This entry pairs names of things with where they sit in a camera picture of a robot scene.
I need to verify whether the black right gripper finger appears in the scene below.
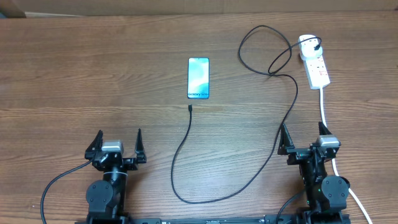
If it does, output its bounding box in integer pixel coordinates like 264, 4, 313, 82
318, 121, 332, 135
277, 123, 295, 156

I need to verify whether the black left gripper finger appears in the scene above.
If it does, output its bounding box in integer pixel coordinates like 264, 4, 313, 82
85, 130, 103, 160
135, 129, 147, 164

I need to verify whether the blue screen smartphone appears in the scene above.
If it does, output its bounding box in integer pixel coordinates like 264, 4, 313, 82
187, 57, 210, 99

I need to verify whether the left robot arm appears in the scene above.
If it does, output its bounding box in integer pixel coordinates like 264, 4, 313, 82
85, 130, 147, 223

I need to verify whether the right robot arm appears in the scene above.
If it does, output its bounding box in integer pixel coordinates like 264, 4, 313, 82
275, 122, 351, 223

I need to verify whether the white power strip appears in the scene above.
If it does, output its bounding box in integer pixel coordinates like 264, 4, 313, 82
304, 56, 330, 90

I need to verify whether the brown cardboard backdrop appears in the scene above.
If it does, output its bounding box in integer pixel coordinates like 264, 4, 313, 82
1, 0, 397, 17

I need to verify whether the white power strip cord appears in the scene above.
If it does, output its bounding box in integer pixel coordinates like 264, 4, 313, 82
318, 87, 373, 224

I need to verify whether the black USB charging cable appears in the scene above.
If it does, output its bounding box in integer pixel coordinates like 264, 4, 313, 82
170, 24, 323, 205

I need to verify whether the white USB wall charger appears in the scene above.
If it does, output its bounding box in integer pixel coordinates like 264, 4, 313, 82
298, 34, 323, 60

